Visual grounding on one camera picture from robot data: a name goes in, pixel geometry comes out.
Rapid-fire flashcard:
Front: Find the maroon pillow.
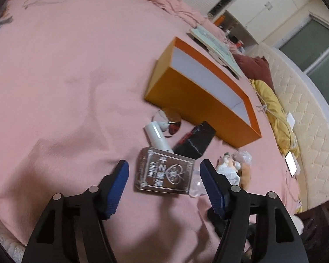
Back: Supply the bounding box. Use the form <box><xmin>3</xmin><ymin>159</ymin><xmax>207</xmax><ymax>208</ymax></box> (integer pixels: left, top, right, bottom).
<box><xmin>232</xmin><ymin>53</ymin><xmax>276</xmax><ymax>94</ymax></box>

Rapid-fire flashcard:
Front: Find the orange storage box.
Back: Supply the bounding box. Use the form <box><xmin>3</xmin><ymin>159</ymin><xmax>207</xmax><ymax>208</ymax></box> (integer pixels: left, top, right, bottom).
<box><xmin>144</xmin><ymin>36</ymin><xmax>261</xmax><ymax>148</ymax></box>

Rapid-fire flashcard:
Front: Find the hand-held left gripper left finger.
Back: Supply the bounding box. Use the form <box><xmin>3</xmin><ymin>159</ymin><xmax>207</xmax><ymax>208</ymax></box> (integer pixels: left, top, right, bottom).
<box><xmin>21</xmin><ymin>159</ymin><xmax>130</xmax><ymax>263</ymax></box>

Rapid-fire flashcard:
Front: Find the black glossy box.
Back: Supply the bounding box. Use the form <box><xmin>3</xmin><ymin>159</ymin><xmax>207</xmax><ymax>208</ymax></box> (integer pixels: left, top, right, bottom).
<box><xmin>172</xmin><ymin>121</ymin><xmax>216</xmax><ymax>159</ymax></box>

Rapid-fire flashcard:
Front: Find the tan plush toy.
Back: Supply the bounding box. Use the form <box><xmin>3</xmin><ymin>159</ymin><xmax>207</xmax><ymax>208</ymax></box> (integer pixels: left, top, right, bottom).
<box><xmin>237</xmin><ymin>160</ymin><xmax>253</xmax><ymax>189</ymax></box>

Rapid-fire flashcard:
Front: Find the yellow pillow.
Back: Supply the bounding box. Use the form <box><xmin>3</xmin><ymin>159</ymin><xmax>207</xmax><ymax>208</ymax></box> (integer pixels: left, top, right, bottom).
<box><xmin>249</xmin><ymin>79</ymin><xmax>300</xmax><ymax>156</ymax></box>

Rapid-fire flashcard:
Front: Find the cream tufted headboard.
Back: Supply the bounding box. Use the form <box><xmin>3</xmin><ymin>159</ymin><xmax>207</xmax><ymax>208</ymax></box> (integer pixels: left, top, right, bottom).
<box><xmin>245</xmin><ymin>42</ymin><xmax>329</xmax><ymax>211</ymax></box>

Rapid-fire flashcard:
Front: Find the white figure toy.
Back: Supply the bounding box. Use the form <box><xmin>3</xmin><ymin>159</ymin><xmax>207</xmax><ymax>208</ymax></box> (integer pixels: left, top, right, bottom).
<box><xmin>216</xmin><ymin>153</ymin><xmax>242</xmax><ymax>185</ymax></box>

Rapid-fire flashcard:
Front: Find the window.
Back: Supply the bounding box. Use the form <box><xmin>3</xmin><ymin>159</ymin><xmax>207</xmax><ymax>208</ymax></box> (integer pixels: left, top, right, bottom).
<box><xmin>278</xmin><ymin>16</ymin><xmax>329</xmax><ymax>94</ymax></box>

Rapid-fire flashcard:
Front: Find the white cabinet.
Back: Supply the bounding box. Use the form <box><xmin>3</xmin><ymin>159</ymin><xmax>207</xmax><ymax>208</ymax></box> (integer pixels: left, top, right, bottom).
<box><xmin>225</xmin><ymin>0</ymin><xmax>314</xmax><ymax>44</ymax></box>

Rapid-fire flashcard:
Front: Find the pink crumpled duvet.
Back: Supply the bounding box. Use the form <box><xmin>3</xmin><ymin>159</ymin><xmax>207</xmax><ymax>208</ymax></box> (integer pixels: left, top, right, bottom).
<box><xmin>51</xmin><ymin>0</ymin><xmax>228</xmax><ymax>41</ymax></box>

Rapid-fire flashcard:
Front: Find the clear crystal piece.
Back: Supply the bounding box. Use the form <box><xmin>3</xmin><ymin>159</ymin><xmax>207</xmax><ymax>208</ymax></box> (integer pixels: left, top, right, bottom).
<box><xmin>189</xmin><ymin>170</ymin><xmax>209</xmax><ymax>198</ymax></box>

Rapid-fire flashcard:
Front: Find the white charging cable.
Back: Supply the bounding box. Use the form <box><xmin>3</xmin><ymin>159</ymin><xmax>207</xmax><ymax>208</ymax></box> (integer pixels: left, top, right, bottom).
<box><xmin>255</xmin><ymin>88</ymin><xmax>295</xmax><ymax>154</ymax></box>

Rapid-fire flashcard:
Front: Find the round mirror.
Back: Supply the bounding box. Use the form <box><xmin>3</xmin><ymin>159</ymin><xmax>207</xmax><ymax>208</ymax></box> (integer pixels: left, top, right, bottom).
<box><xmin>153</xmin><ymin>109</ymin><xmax>182</xmax><ymax>137</ymax></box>

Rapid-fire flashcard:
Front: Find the pink bed sheet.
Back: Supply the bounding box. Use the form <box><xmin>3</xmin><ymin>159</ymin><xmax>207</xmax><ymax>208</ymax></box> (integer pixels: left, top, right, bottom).
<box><xmin>0</xmin><ymin>0</ymin><xmax>302</xmax><ymax>252</ymax></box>

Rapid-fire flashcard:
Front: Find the mint green lap board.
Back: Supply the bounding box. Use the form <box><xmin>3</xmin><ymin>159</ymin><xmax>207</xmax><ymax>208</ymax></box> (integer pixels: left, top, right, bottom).
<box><xmin>188</xmin><ymin>23</ymin><xmax>244</xmax><ymax>78</ymax></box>

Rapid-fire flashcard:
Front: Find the white cylindrical case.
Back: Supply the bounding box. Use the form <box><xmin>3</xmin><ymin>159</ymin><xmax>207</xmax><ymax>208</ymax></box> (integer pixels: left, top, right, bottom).
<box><xmin>144</xmin><ymin>121</ymin><xmax>174</xmax><ymax>154</ymax></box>

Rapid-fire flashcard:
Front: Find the crumpled clear plastic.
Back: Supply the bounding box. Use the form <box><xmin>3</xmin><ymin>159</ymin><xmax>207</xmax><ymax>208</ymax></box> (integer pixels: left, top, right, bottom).
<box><xmin>233</xmin><ymin>150</ymin><xmax>252</xmax><ymax>167</ymax></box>

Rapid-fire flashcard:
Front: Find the cream knitted blanket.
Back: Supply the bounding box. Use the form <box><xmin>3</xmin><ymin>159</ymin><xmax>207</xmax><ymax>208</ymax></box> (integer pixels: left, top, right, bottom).
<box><xmin>0</xmin><ymin>205</ymin><xmax>26</xmax><ymax>263</ymax></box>

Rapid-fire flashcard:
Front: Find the smartphone with lit screen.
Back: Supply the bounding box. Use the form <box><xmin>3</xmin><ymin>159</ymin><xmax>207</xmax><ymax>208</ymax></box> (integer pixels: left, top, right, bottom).
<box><xmin>285</xmin><ymin>151</ymin><xmax>299</xmax><ymax>176</ymax></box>

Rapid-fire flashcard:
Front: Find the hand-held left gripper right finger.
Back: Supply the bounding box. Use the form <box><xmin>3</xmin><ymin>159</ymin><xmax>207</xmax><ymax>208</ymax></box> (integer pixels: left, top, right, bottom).
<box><xmin>200</xmin><ymin>159</ymin><xmax>309</xmax><ymax>263</ymax></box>

